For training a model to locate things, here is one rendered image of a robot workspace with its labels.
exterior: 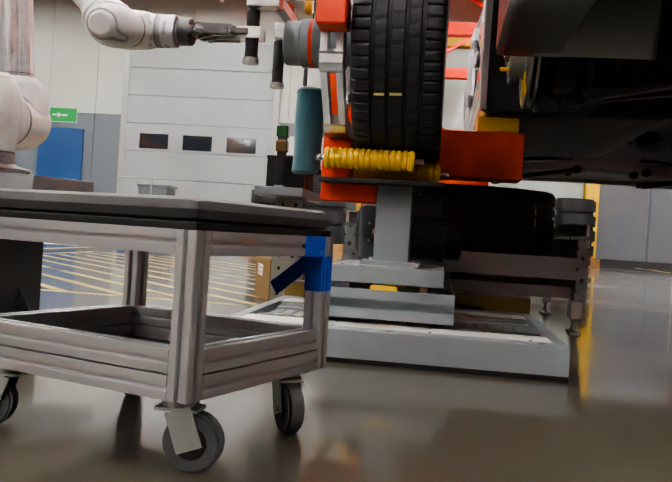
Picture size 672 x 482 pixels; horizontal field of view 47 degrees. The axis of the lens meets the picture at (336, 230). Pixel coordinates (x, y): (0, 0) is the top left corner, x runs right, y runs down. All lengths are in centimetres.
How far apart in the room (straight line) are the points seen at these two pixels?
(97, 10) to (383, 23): 70
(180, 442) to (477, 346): 99
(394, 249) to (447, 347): 43
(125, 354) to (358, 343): 93
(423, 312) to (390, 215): 33
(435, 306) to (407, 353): 19
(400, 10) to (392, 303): 73
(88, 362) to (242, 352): 19
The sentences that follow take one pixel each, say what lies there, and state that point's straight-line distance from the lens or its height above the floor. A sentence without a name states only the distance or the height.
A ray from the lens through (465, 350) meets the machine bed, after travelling 184.
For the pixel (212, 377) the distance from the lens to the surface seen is 98.
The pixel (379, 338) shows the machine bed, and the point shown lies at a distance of 184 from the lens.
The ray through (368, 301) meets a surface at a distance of 199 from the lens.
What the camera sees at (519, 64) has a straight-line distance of 223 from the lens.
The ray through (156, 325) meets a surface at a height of 13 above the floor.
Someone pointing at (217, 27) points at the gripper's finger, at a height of 83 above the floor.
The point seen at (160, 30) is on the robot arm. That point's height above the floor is 82.
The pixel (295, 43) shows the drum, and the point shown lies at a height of 83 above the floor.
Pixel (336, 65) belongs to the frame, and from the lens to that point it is 202.
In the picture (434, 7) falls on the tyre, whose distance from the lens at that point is 197.
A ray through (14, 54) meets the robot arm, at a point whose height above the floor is 77.
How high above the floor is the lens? 31
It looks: level
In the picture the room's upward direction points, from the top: 4 degrees clockwise
